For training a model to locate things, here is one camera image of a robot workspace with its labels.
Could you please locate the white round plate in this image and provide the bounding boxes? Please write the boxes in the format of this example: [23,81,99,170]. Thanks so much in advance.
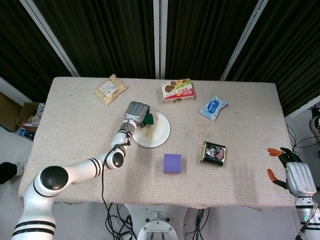
[131,111,172,149]

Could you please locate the beige waffle tablecloth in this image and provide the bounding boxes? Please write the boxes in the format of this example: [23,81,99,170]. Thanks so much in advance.
[17,76,298,210]

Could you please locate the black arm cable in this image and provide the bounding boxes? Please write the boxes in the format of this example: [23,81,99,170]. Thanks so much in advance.
[100,119,132,218]

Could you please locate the white metal frame post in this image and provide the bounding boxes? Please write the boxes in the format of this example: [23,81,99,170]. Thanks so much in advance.
[19,0,80,77]
[220,0,276,81]
[153,0,169,79]

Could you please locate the clear snack bag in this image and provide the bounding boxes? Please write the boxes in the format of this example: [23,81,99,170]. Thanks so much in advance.
[94,73,129,107]

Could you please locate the black luncheon meat can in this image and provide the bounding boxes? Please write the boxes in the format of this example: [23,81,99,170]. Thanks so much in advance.
[199,140,227,166]

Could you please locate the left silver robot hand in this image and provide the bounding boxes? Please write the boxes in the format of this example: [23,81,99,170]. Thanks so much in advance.
[124,101,152,128]

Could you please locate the blue wet wipes pack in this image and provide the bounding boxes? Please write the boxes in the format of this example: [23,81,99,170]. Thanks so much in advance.
[199,94,228,122]

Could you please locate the cardboard box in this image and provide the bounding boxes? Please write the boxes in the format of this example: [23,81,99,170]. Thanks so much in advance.
[15,101,41,132]

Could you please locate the purple foam cube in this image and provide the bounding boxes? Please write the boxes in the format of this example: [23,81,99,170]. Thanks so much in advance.
[162,153,183,175]

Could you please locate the cookie box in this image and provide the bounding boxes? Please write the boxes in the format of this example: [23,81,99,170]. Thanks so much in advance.
[160,78,196,105]

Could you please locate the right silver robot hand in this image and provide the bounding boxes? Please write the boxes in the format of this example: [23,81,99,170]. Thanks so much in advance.
[267,147,317,197]

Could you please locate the black floor cables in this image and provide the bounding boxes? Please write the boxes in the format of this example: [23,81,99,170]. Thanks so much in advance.
[103,201,137,240]

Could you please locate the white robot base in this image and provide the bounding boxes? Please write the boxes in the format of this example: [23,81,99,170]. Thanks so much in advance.
[123,203,191,240]

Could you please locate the green small object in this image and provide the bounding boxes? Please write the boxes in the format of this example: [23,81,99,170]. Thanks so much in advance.
[142,112,155,126]

